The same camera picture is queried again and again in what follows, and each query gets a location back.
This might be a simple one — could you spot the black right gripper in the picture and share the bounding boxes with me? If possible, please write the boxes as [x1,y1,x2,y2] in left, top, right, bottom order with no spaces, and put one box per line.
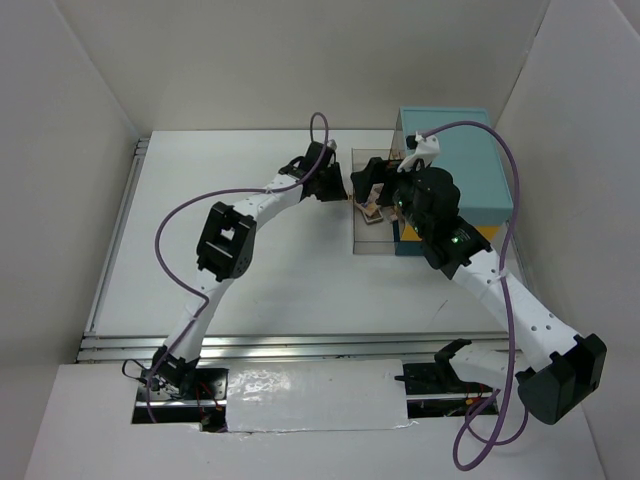
[351,154,431,236]

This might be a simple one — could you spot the long eyeshadow palette horizontal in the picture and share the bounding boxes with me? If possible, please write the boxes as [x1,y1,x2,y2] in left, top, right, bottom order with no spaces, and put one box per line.
[356,204,384,225]

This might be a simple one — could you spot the clear lowest wide drawer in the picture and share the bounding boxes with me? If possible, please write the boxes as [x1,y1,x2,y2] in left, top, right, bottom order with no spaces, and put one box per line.
[350,148,396,256]

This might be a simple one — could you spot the colourful small eyeshadow palette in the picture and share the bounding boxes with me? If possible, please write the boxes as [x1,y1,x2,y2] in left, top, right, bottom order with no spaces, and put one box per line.
[363,184,383,208]

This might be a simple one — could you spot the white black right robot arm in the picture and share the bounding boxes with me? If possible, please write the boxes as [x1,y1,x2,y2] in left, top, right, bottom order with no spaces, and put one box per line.
[351,157,607,425]

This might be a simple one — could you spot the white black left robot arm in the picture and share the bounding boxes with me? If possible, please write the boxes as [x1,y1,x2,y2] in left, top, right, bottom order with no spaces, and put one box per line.
[138,140,347,399]

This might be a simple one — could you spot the teal yellow drawer cabinet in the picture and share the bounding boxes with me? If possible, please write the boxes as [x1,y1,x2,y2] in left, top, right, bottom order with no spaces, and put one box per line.
[390,106,513,245]

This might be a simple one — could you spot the white foam front panel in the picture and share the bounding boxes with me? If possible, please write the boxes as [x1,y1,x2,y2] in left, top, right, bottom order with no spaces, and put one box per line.
[226,359,409,433]

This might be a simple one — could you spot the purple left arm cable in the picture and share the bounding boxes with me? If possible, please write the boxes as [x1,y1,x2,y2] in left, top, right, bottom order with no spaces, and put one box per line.
[144,112,334,424]

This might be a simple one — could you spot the aluminium table frame rails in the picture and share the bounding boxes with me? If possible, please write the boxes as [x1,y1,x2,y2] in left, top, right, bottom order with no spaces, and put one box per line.
[77,130,506,363]

